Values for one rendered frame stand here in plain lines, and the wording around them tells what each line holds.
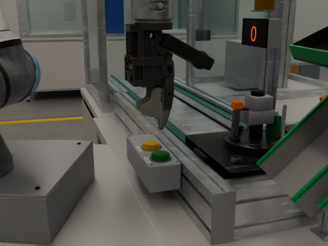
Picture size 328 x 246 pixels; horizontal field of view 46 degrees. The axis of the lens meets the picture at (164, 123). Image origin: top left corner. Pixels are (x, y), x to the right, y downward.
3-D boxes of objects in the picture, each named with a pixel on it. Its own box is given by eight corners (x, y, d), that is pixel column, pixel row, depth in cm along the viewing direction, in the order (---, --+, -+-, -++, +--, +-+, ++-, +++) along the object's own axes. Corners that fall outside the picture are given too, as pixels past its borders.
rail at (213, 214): (211, 245, 68) (213, 189, 65) (114, 117, 149) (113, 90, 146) (238, 240, 70) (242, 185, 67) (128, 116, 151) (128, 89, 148)
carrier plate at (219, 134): (230, 183, 72) (231, 172, 71) (184, 142, 94) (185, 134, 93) (336, 167, 79) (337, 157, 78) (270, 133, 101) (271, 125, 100)
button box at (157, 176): (149, 194, 79) (149, 165, 77) (126, 157, 98) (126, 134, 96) (181, 189, 81) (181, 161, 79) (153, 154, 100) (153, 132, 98)
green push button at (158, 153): (153, 166, 79) (153, 157, 78) (148, 159, 83) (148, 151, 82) (172, 164, 80) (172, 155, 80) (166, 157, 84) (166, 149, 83)
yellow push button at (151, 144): (145, 154, 85) (145, 146, 85) (140, 149, 89) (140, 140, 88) (162, 153, 87) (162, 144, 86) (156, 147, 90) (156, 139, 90)
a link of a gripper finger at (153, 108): (138, 131, 78) (137, 86, 75) (166, 128, 80) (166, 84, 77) (142, 135, 75) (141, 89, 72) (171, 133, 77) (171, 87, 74)
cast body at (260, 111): (248, 126, 81) (250, 93, 79) (237, 120, 85) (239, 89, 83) (282, 122, 84) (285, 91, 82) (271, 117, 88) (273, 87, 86)
